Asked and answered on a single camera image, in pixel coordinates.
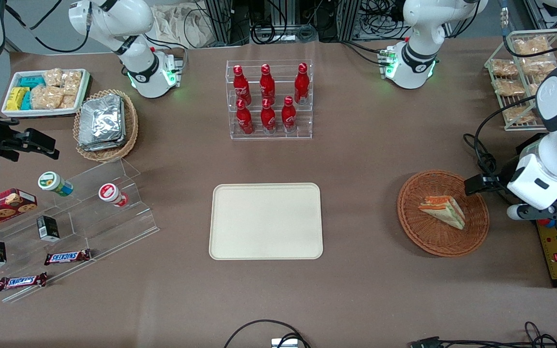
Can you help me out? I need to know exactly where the red lid yogurt cup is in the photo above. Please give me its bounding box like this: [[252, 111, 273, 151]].
[[98, 182, 130, 208]]

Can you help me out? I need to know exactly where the beige crumpled cloth bag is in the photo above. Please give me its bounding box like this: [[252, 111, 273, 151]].
[[152, 4, 214, 49]]

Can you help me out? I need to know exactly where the clear bagged pastry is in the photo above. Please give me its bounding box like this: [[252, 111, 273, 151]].
[[503, 105, 536, 124], [520, 54, 557, 76], [490, 58, 519, 77], [513, 36, 551, 56], [493, 78, 527, 97]]

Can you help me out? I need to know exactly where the white wire rack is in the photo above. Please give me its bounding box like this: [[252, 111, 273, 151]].
[[484, 29, 557, 132]]

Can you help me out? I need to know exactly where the black cable with connector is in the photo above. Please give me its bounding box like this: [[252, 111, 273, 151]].
[[408, 321, 557, 348]]

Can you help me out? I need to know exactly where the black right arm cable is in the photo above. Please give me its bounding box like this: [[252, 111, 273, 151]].
[[4, 0, 91, 54]]

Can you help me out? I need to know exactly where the aluminium frame profile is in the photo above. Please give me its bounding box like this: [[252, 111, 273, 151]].
[[205, 0, 251, 47]]

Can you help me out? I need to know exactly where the black looped table cable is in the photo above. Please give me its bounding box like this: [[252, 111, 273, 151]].
[[223, 319, 312, 348]]

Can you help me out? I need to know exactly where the white snack tray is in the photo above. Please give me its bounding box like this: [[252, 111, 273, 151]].
[[1, 68, 91, 118]]

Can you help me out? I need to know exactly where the red cola can, right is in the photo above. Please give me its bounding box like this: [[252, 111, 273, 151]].
[[235, 99, 254, 135]]

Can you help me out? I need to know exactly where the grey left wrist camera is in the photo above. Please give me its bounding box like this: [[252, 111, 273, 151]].
[[507, 201, 557, 222]]

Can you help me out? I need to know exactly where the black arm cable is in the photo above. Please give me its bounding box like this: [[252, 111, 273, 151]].
[[462, 95, 536, 195], [4, 0, 91, 54]]

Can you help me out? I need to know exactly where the green lid yogurt cup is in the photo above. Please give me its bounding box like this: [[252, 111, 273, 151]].
[[37, 171, 74, 198]]

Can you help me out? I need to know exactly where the red cola can, left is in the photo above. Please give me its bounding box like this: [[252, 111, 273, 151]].
[[260, 98, 277, 134]]

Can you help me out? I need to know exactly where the brown round wicker basket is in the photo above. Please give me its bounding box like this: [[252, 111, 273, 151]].
[[397, 169, 491, 258]]

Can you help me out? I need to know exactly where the black cable over wire rack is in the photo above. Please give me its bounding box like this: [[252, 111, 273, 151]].
[[497, 0, 557, 59]]

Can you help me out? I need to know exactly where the red cola bottle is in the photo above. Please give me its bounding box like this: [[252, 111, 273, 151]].
[[293, 62, 310, 105], [281, 95, 297, 133], [259, 63, 276, 103], [233, 65, 252, 105]]

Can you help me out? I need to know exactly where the yellow snack packet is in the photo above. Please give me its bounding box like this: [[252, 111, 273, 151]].
[[6, 87, 30, 111]]

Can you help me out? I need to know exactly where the triangular sandwich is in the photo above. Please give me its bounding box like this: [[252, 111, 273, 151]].
[[418, 195, 467, 231]]

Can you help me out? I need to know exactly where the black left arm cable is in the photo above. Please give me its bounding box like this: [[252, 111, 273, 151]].
[[462, 95, 536, 195]]

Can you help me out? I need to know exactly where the red tartan cookie box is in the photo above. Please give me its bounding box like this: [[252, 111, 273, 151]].
[[0, 188, 38, 230]]

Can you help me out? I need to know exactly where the Snickers chocolate bar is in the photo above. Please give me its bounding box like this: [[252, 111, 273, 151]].
[[44, 248, 92, 266], [0, 272, 48, 292]]

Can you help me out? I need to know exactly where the clear acrylic stepped shelf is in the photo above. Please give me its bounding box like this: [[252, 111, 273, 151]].
[[0, 158, 160, 304]]

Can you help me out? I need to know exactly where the clear acrylic bottle rack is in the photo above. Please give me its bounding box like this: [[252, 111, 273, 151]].
[[225, 59, 314, 141]]

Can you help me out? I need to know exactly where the small black barcode box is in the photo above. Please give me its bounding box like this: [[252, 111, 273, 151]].
[[36, 215, 61, 243]]

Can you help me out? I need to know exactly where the red cola can, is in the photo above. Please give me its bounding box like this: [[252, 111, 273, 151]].
[[235, 99, 254, 135], [260, 98, 277, 134]]

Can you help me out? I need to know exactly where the light tan wicker basket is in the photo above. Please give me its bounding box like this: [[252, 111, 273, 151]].
[[73, 89, 139, 163]]

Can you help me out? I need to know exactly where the silver foil packet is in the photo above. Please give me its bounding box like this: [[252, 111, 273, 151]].
[[78, 94, 123, 144], [78, 135, 126, 152]]

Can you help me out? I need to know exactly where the cream rectangular tray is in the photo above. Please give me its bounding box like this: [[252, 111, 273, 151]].
[[209, 182, 324, 261]]

